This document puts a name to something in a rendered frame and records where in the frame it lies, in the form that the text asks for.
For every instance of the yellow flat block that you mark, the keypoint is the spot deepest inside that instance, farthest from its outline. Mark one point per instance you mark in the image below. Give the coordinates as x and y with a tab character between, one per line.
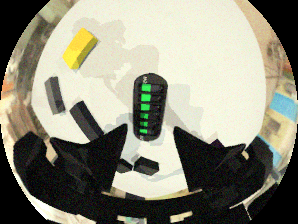
80	45

